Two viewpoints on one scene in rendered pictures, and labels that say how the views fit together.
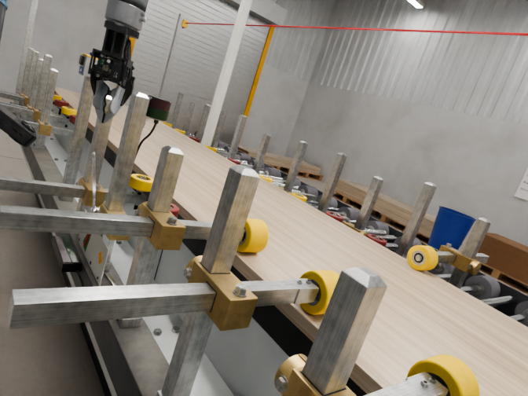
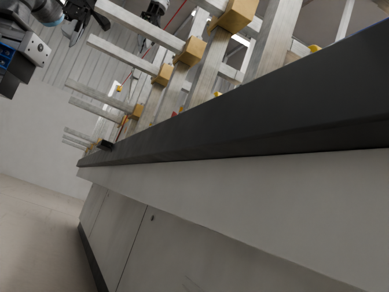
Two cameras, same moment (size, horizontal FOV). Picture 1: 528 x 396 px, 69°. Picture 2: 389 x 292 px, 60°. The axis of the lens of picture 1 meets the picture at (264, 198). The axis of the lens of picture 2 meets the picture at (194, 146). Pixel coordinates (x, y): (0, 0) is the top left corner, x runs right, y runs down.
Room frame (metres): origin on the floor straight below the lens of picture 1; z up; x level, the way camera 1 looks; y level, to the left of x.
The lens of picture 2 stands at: (-0.25, -0.39, 0.53)
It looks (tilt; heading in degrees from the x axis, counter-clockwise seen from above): 11 degrees up; 21
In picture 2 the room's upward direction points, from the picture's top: 19 degrees clockwise
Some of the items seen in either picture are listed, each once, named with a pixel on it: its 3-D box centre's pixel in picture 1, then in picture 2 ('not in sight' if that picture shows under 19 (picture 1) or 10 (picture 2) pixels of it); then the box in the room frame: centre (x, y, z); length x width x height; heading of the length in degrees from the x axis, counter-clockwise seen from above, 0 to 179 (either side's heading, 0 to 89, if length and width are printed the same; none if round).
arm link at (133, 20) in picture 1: (126, 17); (160, 4); (0.85, 0.40, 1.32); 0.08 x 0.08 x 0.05
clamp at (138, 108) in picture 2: (115, 220); (138, 114); (0.93, 0.35, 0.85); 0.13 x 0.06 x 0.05; 40
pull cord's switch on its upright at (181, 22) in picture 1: (168, 77); not in sight; (3.61, 1.18, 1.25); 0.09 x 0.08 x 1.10; 40
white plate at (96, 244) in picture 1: (91, 244); (120, 134); (0.95, 0.40, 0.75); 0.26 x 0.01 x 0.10; 40
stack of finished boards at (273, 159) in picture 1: (276, 159); not in sight; (9.46, -0.02, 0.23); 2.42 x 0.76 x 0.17; 132
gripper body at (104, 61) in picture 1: (115, 55); (152, 19); (0.85, 0.40, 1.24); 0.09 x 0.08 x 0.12; 13
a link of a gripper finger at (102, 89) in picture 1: (97, 100); (140, 40); (0.85, 0.42, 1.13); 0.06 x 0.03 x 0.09; 13
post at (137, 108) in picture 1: (119, 185); (143, 95); (0.94, 0.36, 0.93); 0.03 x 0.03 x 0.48; 40
